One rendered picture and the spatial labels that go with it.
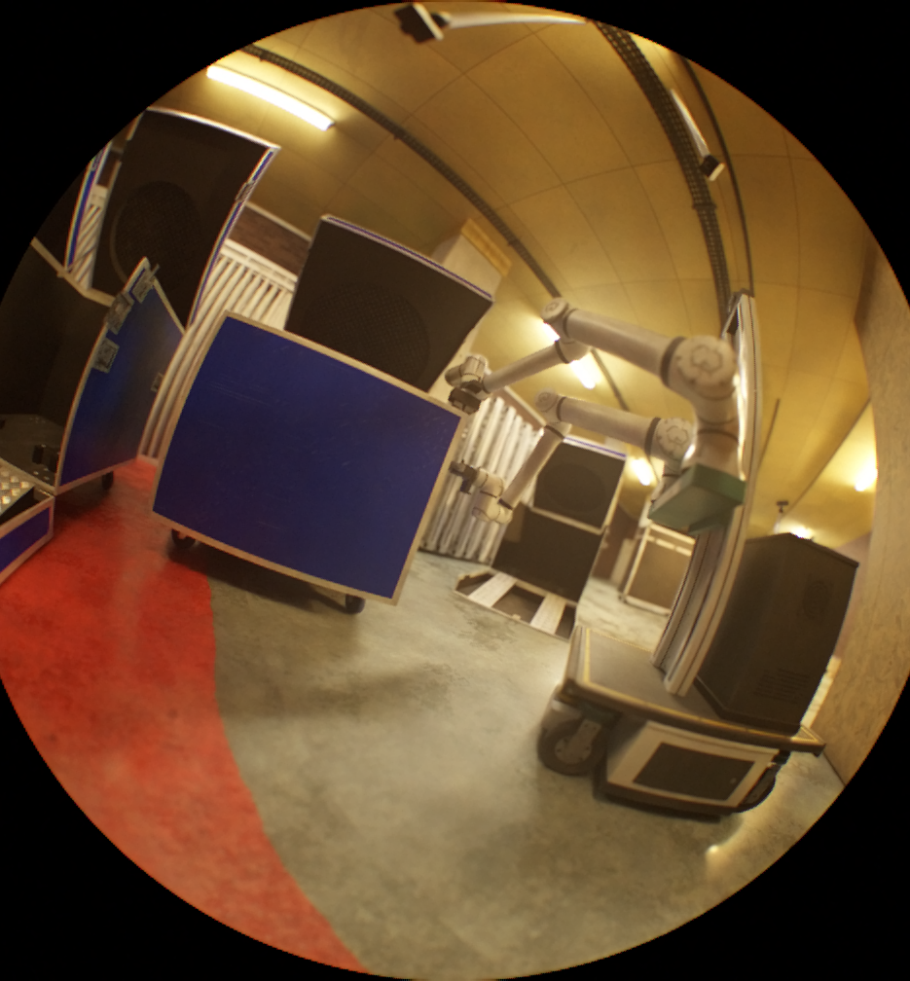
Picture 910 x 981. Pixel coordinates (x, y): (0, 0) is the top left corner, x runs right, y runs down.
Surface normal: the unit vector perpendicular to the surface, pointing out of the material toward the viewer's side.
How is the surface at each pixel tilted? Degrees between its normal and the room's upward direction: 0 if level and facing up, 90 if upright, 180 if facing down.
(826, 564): 90
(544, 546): 90
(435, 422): 90
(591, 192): 180
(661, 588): 90
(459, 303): 142
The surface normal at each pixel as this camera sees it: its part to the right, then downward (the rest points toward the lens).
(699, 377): -0.75, -0.15
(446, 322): -0.05, 0.79
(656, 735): -0.40, -0.20
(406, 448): 0.38, 0.09
